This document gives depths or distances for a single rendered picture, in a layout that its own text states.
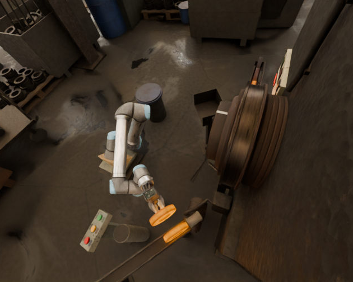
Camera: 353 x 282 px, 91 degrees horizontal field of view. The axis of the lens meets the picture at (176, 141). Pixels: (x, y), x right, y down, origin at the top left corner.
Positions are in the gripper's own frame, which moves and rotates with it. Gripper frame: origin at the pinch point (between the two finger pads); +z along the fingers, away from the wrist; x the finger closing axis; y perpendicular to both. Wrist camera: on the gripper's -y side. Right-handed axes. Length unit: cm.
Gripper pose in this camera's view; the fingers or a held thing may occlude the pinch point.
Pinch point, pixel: (162, 214)
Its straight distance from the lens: 101.4
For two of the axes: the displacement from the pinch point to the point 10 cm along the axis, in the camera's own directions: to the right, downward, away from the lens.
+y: -2.9, -6.5, -7.0
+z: 4.7, 5.4, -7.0
